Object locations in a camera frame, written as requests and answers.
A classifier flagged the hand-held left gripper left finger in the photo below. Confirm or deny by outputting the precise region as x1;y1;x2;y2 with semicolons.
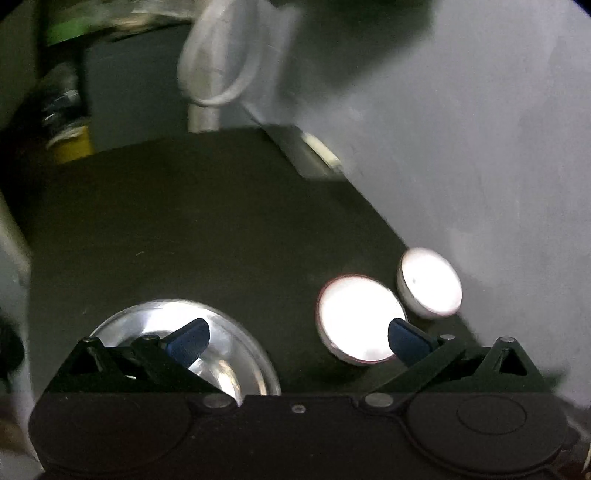
54;318;237;412

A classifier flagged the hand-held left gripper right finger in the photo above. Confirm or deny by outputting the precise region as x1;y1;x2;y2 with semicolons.
359;318;551;411

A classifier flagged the white ceramic bowl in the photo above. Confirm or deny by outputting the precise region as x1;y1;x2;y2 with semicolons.
396;248;463;320
316;275;409;366

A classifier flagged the large steel plate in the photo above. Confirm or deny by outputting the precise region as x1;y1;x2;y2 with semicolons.
89;299;283;408

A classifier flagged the white rolled tube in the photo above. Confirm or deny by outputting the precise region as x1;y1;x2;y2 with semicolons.
302;133;343;168

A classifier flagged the grey metal cabinet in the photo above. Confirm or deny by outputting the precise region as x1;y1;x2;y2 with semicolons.
82;23;195;154

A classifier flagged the green box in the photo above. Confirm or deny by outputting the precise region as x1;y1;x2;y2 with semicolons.
45;13;95;45

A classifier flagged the white hose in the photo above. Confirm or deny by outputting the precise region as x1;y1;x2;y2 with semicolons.
177;0;265;108

